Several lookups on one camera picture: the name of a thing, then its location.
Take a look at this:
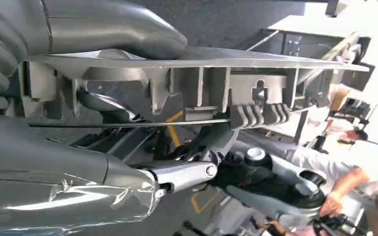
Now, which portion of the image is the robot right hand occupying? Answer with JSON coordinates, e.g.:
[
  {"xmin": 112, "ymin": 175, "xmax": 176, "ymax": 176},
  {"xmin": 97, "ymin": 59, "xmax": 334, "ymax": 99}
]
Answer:
[{"xmin": 0, "ymin": 0, "xmax": 239, "ymax": 236}]

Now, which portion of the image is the yellow floor tape marker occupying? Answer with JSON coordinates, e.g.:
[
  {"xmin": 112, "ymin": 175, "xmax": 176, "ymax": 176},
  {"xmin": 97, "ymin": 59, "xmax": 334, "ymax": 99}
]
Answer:
[{"xmin": 165, "ymin": 111, "xmax": 184, "ymax": 148}]

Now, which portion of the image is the black grey robot leg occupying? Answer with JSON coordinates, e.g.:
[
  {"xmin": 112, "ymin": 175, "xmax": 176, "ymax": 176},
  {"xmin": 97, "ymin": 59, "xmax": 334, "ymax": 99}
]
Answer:
[{"xmin": 215, "ymin": 147, "xmax": 327, "ymax": 229}]

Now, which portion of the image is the person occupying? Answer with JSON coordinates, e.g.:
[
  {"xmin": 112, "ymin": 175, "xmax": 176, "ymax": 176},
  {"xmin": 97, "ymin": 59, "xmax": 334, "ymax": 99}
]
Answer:
[{"xmin": 290, "ymin": 128, "xmax": 378, "ymax": 236}]

